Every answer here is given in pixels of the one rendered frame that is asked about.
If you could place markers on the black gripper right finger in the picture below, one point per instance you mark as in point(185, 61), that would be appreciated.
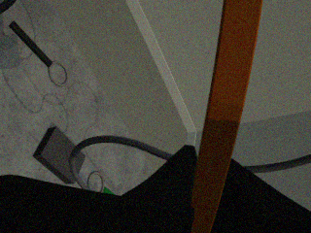
point(249, 205)

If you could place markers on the green-handled thin hoop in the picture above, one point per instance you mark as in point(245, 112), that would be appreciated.
point(103, 188)

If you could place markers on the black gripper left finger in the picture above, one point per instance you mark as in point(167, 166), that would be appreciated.
point(161, 204)

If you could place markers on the grey loop with orange handle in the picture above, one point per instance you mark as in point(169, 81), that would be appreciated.
point(233, 63)

